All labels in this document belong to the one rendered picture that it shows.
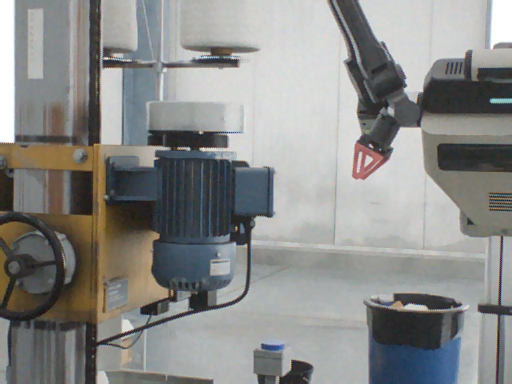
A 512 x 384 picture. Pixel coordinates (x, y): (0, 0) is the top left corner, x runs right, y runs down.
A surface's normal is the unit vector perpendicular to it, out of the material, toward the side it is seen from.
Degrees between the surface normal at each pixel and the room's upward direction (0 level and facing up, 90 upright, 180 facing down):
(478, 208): 130
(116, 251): 90
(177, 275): 91
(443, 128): 40
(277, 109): 90
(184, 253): 91
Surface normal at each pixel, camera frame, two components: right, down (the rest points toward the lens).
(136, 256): 0.95, 0.04
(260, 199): 0.11, 0.05
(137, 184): -0.31, 0.04
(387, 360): -0.69, 0.07
